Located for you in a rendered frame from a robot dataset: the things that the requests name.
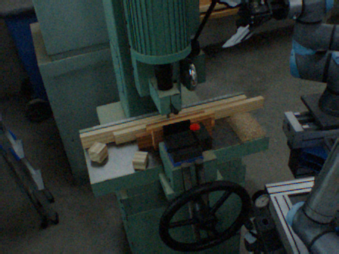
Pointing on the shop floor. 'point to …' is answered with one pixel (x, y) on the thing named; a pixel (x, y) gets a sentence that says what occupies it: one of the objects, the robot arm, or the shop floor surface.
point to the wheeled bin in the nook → (22, 10)
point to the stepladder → (15, 153)
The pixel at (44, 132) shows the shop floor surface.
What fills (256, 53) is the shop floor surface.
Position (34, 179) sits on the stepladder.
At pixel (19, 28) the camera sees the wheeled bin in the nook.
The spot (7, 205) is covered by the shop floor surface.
